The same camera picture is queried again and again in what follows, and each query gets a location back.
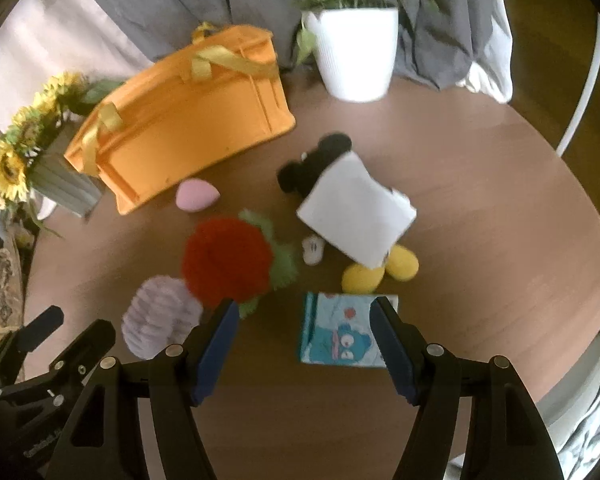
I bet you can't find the mouse plush toy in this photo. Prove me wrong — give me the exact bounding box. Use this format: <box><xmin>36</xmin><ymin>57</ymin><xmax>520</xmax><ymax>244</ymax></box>
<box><xmin>276</xmin><ymin>133</ymin><xmax>421</xmax><ymax>295</ymax></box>

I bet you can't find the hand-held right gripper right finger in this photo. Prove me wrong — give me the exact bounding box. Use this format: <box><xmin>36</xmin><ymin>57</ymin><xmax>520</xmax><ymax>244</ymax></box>
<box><xmin>371</xmin><ymin>296</ymin><xmax>566</xmax><ymax>480</ymax></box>

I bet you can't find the orange plastic crate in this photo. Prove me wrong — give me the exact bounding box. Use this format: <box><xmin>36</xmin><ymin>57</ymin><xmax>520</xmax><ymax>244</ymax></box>
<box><xmin>63</xmin><ymin>22</ymin><xmax>297</xmax><ymax>217</ymax></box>

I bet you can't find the white plant pot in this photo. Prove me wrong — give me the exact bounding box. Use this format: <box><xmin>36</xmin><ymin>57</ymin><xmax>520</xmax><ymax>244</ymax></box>
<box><xmin>302</xmin><ymin>7</ymin><xmax>400</xmax><ymax>102</ymax></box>

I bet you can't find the blue cartoon tissue pack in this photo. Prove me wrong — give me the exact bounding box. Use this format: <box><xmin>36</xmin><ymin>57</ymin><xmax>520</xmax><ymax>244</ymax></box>
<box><xmin>299</xmin><ymin>291</ymin><xmax>400</xmax><ymax>371</ymax></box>

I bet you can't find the pink egg-shaped sponge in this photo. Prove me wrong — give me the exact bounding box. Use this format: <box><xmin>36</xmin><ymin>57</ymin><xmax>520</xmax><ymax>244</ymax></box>
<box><xmin>175</xmin><ymin>180</ymin><xmax>221</xmax><ymax>211</ymax></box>

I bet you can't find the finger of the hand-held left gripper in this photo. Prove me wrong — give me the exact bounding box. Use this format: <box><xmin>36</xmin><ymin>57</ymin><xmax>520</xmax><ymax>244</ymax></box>
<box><xmin>0</xmin><ymin>319</ymin><xmax>117</xmax><ymax>402</ymax></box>
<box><xmin>0</xmin><ymin>305</ymin><xmax>66</xmax><ymax>381</ymax></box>

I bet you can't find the red and green plush flower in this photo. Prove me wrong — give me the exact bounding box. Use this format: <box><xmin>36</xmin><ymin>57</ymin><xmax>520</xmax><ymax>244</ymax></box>
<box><xmin>181</xmin><ymin>210</ymin><xmax>300</xmax><ymax>318</ymax></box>

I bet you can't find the brown wicker basket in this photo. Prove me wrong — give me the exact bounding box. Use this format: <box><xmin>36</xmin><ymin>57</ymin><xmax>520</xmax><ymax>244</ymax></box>
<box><xmin>0</xmin><ymin>247</ymin><xmax>28</xmax><ymax>331</ymax></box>

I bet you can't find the beige curtain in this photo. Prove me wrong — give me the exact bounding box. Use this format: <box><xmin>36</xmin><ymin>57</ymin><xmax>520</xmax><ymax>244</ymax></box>
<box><xmin>0</xmin><ymin>0</ymin><xmax>156</xmax><ymax>161</ymax></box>

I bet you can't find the grey ribbed vase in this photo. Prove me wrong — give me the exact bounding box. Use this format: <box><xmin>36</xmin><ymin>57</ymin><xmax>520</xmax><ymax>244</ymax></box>
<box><xmin>30</xmin><ymin>125</ymin><xmax>106</xmax><ymax>218</ymax></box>

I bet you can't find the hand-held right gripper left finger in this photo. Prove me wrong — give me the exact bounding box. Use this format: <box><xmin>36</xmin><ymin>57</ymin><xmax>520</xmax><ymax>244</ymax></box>
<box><xmin>55</xmin><ymin>299</ymin><xmax>241</xmax><ymax>480</ymax></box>

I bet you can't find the yellow sunflower bouquet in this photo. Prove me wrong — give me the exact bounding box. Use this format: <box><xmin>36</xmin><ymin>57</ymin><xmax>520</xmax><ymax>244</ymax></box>
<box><xmin>0</xmin><ymin>72</ymin><xmax>126</xmax><ymax>241</ymax></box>

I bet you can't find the grey patterned cloth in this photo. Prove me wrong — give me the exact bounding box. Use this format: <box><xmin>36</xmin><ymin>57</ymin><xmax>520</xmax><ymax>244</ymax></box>
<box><xmin>555</xmin><ymin>310</ymin><xmax>600</xmax><ymax>480</ymax></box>

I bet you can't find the white metal tube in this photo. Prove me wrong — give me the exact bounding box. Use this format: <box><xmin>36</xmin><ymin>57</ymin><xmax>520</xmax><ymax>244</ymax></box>
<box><xmin>555</xmin><ymin>12</ymin><xmax>600</xmax><ymax>156</ymax></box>

